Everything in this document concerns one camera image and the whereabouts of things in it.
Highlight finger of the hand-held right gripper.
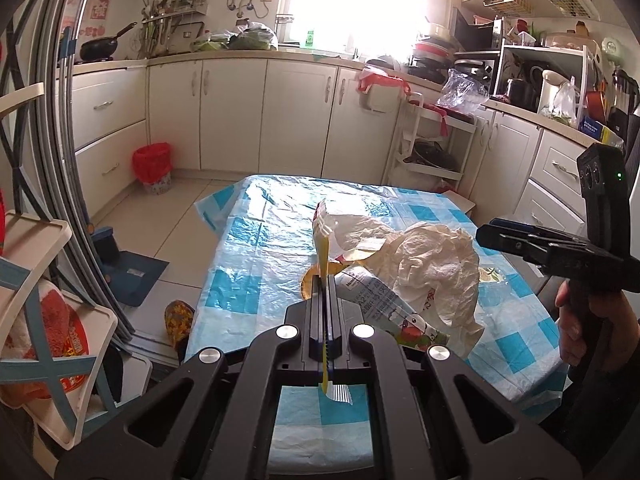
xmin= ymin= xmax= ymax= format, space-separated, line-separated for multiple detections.
xmin=475 ymin=225 xmax=551 ymax=273
xmin=489 ymin=219 xmax=588 ymax=245

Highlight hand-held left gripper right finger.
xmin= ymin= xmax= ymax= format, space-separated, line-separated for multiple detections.
xmin=327 ymin=276 xmax=583 ymax=480

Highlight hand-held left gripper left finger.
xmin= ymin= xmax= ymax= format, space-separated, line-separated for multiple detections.
xmin=55 ymin=279 xmax=327 ymax=480

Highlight person's right forearm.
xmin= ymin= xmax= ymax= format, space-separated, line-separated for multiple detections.
xmin=542 ymin=330 xmax=640 ymax=466

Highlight person's right hand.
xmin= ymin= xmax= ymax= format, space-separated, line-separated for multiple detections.
xmin=555 ymin=281 xmax=640 ymax=367

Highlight large orange peel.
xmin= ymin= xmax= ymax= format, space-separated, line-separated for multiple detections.
xmin=300 ymin=257 xmax=353 ymax=306

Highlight printed snack packet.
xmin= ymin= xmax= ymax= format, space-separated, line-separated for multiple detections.
xmin=334 ymin=265 xmax=452 ymax=361

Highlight white stool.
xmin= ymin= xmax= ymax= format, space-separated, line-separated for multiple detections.
xmin=440 ymin=187 xmax=477 ymax=218

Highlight blue checkered plastic tablecloth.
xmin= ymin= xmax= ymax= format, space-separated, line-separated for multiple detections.
xmin=192 ymin=174 xmax=571 ymax=468

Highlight blue box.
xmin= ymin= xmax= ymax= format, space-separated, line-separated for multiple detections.
xmin=579 ymin=116 xmax=610 ymax=140

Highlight crumpled white plastic bag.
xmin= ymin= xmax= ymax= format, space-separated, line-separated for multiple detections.
xmin=330 ymin=212 xmax=487 ymax=361

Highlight black frying pan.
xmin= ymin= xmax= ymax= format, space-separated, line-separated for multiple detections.
xmin=404 ymin=139 xmax=460 ymax=172

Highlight white trolley rack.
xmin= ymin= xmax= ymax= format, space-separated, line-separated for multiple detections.
xmin=386 ymin=94 xmax=477 ymax=197

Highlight white kettle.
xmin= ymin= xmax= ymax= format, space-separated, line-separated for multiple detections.
xmin=536 ymin=69 xmax=572 ymax=115

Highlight flowered slipper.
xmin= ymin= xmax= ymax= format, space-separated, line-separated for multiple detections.
xmin=164 ymin=300 xmax=197 ymax=365

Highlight clear plastic bag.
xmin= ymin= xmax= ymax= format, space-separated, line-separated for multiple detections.
xmin=439 ymin=68 xmax=490 ymax=117

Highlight white countertop shelf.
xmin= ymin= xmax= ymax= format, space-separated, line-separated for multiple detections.
xmin=499 ymin=40 xmax=603 ymax=128

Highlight white bag holder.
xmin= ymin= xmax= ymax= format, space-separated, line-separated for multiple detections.
xmin=360 ymin=82 xmax=402 ymax=114

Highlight stack of pots and dishes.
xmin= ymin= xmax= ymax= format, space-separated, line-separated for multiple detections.
xmin=409 ymin=22 xmax=462 ymax=86

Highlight blue dustpan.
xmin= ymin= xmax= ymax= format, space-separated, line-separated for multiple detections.
xmin=91 ymin=226 xmax=171 ymax=307

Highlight black countertop oven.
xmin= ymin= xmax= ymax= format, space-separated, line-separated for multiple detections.
xmin=451 ymin=6 xmax=505 ymax=97

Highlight red plastic bag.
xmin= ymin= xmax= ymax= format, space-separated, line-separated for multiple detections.
xmin=356 ymin=66 xmax=412 ymax=97

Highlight red lined waste bin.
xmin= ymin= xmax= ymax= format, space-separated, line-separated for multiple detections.
xmin=131 ymin=142 xmax=174 ymax=196

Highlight white lower kitchen cabinets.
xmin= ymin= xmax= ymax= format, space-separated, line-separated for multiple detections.
xmin=69 ymin=49 xmax=593 ymax=243

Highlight red printed bag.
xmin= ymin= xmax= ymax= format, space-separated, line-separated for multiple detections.
xmin=0 ymin=279 xmax=92 ymax=401

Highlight white rack with blue crossbars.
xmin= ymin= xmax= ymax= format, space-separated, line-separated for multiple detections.
xmin=0 ymin=82 xmax=153 ymax=466

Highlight bag of green vegetables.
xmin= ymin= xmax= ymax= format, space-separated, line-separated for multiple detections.
xmin=191 ymin=21 xmax=279 ymax=52

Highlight kitchen utensil rack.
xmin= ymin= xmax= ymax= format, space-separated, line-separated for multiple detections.
xmin=139 ymin=0 xmax=209 ymax=57

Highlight black wok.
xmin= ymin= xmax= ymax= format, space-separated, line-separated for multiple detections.
xmin=79 ymin=22 xmax=138 ymax=62

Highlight grey sliding door frame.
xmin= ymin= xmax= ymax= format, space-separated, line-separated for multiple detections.
xmin=0 ymin=0 xmax=137 ymax=343

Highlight red wall stickers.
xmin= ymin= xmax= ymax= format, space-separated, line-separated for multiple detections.
xmin=64 ymin=0 xmax=110 ymax=37

